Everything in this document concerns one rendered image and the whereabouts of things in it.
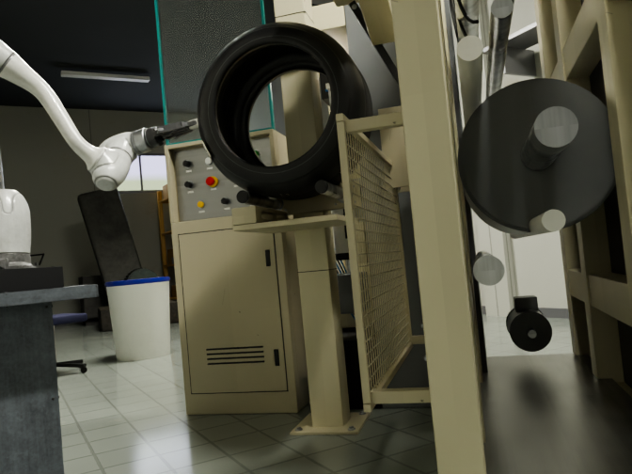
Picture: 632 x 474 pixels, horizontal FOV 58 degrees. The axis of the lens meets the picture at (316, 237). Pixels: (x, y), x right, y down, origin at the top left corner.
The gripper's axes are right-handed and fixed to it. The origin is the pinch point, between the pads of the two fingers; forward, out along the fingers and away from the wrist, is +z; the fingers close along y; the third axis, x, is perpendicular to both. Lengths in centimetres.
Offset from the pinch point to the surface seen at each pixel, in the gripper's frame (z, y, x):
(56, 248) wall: -569, 613, -89
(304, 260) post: 20, 26, 58
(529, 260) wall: 127, 342, 90
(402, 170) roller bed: 67, 19, 35
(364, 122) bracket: 68, -59, 34
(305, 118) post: 33.9, 26.1, 3.1
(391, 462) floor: 44, -9, 128
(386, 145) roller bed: 63, 19, 24
